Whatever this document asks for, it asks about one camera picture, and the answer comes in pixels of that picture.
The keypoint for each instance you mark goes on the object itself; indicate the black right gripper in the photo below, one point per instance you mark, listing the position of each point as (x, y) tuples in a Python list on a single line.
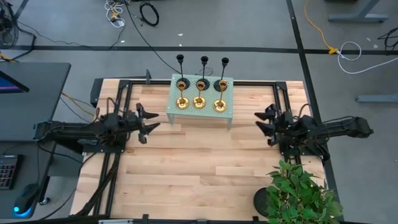
[(284, 129)]

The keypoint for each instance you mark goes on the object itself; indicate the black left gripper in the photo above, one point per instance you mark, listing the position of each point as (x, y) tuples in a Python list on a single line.
[(134, 123)]

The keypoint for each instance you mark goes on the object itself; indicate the gold candlestick holder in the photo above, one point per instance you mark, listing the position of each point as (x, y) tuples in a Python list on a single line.
[(219, 106), (199, 102), (182, 103)]

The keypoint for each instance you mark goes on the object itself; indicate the black candlestick holder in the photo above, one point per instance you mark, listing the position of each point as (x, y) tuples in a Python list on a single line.
[(204, 59), (180, 58), (225, 61)]

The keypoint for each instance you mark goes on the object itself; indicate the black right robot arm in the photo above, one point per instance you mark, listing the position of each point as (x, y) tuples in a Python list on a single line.
[(342, 127)]

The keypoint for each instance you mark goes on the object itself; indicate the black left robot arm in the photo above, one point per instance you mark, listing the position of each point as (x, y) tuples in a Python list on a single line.
[(71, 129)]

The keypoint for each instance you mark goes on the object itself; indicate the pale green perforated metal shelf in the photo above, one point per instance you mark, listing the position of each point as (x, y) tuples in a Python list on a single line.
[(211, 114)]

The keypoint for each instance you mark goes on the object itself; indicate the green leafy plant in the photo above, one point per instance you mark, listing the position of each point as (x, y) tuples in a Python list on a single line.
[(295, 193)]

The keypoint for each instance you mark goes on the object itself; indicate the black plant pot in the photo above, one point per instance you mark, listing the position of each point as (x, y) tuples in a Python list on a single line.
[(259, 202)]

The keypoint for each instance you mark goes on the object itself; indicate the grey desk foot bar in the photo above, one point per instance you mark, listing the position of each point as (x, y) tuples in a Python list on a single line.
[(379, 99)]

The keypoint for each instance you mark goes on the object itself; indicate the dark grey desk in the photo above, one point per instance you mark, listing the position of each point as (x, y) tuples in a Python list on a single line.
[(37, 102)]

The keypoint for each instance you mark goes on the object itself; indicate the grey desk leg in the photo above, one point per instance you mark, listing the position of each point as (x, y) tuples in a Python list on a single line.
[(357, 17)]

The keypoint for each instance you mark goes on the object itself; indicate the black computer mouse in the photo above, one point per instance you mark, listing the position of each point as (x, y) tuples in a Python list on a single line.
[(26, 197)]

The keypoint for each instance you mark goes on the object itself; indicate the computer monitor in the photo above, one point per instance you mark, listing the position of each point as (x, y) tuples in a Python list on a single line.
[(9, 85)]

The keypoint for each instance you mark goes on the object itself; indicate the backlit black keyboard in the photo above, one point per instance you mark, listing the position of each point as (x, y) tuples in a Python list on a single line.
[(7, 172)]

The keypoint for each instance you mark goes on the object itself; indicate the black floor fan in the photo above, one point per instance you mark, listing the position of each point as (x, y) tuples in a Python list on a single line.
[(7, 31)]

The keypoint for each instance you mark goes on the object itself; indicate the black aluminium table frame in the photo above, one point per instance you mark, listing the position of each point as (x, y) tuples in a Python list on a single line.
[(255, 83)]

